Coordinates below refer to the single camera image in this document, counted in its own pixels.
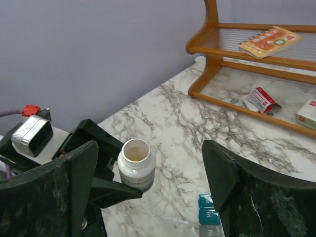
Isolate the green white medicine box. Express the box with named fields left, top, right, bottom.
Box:
left=296, top=99, right=316, bottom=130

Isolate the blue and grey pill organizer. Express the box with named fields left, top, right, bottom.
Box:
left=197, top=194, right=223, bottom=237

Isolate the red white medicine box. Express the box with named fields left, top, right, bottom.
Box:
left=230, top=87, right=282, bottom=116

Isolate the orange spiral notebook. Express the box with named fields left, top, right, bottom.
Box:
left=238, top=26, right=302, bottom=59

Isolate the white pill bottle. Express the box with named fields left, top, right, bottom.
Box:
left=117, top=139, right=156, bottom=193

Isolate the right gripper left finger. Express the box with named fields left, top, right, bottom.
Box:
left=0, top=141, right=99, bottom=237

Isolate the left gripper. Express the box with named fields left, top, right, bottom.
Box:
left=0, top=118, right=143, bottom=237

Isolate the white bottle cap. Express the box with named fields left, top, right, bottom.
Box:
left=195, top=56, right=206, bottom=63

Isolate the wooden three-tier shelf rack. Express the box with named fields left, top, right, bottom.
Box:
left=186, top=0, right=316, bottom=138

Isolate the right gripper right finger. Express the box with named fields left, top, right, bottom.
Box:
left=202, top=140, right=316, bottom=237

